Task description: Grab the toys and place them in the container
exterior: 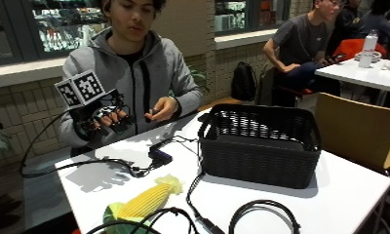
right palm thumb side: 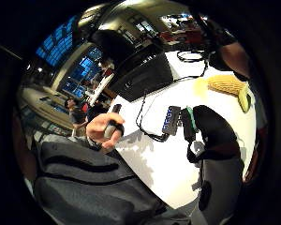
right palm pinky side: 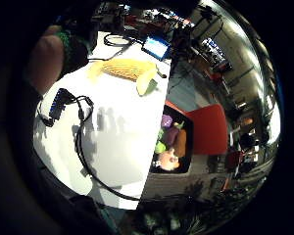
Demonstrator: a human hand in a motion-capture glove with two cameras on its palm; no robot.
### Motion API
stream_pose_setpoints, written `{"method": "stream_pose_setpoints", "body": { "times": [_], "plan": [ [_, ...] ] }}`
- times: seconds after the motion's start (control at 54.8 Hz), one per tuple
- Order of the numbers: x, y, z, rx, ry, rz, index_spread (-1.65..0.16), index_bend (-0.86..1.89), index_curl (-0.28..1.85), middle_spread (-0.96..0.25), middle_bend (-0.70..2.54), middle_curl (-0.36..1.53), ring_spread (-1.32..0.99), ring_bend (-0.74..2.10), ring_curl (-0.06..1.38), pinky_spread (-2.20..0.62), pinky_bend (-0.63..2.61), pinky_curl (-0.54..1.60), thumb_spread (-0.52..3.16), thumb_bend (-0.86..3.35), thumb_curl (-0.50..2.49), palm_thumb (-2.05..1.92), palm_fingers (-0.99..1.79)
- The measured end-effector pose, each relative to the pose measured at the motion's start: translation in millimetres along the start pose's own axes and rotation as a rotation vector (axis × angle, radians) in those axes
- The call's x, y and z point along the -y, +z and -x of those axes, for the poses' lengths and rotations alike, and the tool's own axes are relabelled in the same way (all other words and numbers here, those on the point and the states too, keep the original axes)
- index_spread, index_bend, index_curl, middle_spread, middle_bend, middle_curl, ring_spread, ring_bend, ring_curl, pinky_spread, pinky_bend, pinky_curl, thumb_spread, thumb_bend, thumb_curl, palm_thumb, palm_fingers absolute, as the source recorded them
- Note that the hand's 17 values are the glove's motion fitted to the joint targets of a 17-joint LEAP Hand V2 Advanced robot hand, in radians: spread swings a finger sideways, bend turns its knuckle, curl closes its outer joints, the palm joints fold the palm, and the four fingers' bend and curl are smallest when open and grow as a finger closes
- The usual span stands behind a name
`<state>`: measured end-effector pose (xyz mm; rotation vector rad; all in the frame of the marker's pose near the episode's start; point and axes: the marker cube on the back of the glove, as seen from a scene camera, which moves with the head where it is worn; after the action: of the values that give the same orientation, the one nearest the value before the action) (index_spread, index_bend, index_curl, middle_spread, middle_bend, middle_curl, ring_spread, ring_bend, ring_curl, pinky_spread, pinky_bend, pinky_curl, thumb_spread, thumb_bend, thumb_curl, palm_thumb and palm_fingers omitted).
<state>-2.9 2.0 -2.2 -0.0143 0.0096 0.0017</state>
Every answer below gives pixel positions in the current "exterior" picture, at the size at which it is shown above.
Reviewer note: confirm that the white side table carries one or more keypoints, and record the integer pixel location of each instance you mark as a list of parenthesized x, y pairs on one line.
[(356, 76)]

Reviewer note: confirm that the red stool seat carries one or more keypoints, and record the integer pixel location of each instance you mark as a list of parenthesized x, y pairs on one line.
[(299, 91)]

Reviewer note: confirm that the wooden chair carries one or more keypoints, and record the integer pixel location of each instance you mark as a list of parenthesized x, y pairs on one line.
[(356, 130)]

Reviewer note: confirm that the white water bottle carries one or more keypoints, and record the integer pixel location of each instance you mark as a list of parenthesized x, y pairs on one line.
[(368, 48)]

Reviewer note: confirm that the white bowl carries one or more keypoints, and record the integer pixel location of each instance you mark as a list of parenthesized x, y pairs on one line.
[(377, 57)]

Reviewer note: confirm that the black backpack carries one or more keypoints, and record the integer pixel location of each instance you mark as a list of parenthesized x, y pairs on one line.
[(244, 81)]

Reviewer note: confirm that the the person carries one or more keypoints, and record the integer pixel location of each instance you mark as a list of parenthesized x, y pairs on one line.
[(118, 74)]

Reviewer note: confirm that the yellow toy corn cob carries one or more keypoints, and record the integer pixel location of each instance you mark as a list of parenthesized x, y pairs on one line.
[(147, 201)]

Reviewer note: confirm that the white marker cube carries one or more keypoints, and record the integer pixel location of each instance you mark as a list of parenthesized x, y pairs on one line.
[(85, 88)]

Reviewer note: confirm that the green leafy plant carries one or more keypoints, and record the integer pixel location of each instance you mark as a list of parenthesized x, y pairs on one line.
[(199, 78)]

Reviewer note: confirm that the black woven basket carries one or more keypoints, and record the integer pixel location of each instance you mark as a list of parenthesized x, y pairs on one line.
[(256, 159)]

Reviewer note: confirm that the red chair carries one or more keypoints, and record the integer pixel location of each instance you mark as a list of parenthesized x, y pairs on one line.
[(350, 47)]

